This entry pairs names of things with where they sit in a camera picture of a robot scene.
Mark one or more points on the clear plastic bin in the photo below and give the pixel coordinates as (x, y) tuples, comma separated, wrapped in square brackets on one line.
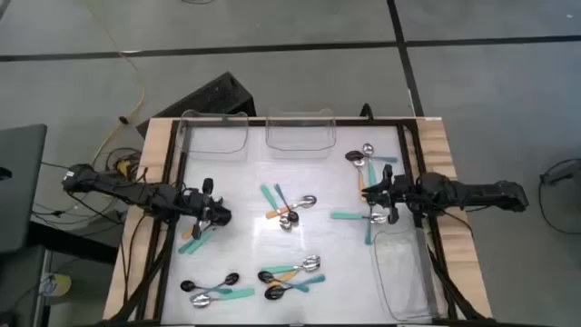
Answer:
[(299, 136), (213, 136), (399, 272)]

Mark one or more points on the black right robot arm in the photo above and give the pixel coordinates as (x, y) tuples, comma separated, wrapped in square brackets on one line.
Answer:
[(476, 193)]

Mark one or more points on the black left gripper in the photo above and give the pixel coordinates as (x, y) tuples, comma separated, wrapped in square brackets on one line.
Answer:
[(199, 206)]

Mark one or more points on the black foam case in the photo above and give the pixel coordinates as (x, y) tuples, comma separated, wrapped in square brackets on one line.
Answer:
[(204, 97)]

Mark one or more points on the yellow tape roll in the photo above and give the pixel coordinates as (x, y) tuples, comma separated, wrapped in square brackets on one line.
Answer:
[(61, 284)]

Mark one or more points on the grey flat monitor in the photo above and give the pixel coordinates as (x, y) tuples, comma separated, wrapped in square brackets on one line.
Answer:
[(22, 181)]

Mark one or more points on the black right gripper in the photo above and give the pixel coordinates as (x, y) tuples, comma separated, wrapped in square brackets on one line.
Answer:
[(399, 193)]

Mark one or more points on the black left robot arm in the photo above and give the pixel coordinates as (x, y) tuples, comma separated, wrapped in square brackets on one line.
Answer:
[(136, 193)]

